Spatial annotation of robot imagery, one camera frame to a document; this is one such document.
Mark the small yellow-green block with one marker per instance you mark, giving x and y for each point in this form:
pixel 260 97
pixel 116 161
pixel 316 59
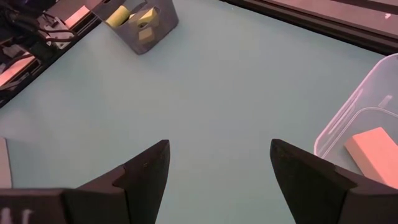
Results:
pixel 145 34

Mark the clear plastic bin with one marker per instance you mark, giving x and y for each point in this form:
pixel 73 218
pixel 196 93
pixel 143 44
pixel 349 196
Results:
pixel 351 109

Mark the orange block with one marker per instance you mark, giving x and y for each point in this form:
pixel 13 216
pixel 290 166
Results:
pixel 376 152

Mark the dark grey bin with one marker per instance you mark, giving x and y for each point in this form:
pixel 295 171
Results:
pixel 164 21

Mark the yellow-green cylinder block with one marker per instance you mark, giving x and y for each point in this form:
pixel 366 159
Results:
pixel 117 16

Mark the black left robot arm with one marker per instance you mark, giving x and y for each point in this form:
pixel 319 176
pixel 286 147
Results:
pixel 12 15

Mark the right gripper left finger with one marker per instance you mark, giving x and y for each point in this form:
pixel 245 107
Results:
pixel 136 186

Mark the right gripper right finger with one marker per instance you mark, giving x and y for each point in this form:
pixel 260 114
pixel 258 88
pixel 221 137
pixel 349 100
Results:
pixel 311 186

